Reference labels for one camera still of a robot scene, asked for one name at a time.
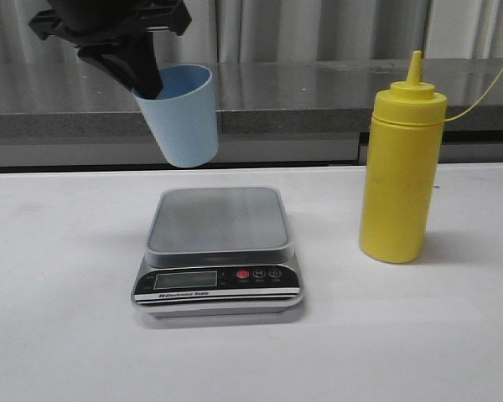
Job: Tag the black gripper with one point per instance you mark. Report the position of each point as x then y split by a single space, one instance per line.
93 22

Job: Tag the light blue plastic cup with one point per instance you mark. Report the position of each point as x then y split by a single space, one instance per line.
182 118

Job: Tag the yellow squeeze bottle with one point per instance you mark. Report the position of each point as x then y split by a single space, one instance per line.
406 134

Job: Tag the silver electronic kitchen scale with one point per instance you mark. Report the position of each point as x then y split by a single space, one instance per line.
219 252

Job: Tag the grey pleated curtain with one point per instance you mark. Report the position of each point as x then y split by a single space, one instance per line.
304 31

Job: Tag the grey stone counter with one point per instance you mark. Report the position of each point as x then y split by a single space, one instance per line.
64 117

